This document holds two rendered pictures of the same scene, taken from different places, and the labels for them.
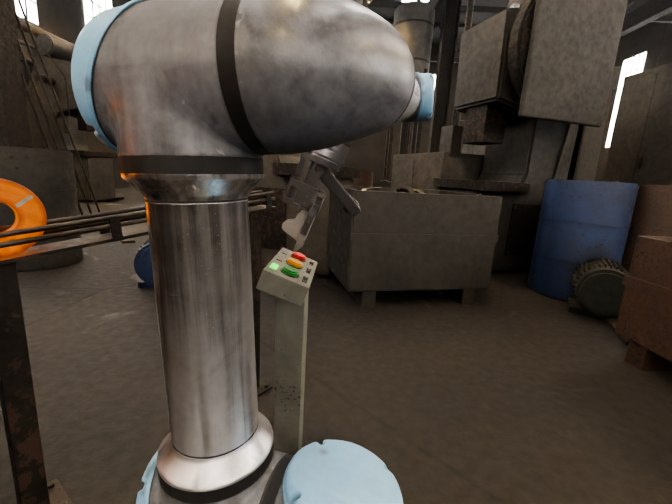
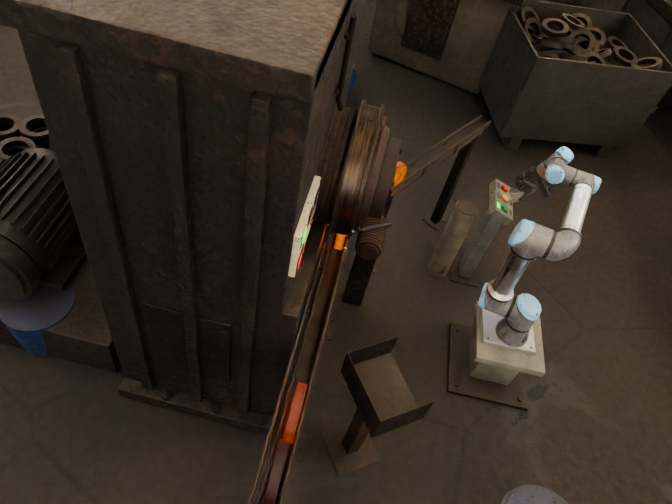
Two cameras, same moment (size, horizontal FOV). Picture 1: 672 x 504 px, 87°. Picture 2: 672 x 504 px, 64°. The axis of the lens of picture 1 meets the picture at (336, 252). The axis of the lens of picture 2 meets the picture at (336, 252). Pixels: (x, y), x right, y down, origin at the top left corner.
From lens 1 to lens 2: 2.13 m
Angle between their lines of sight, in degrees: 37
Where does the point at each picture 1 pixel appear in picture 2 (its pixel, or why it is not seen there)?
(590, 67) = not seen: outside the picture
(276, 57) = (554, 257)
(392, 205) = (567, 72)
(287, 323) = (492, 224)
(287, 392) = (480, 248)
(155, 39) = (534, 246)
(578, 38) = not seen: outside the picture
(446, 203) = (619, 75)
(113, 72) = (523, 245)
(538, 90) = not seen: outside the picture
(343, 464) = (529, 300)
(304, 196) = (526, 188)
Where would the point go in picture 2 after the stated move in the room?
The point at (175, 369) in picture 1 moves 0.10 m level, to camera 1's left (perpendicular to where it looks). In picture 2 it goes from (505, 281) to (482, 275)
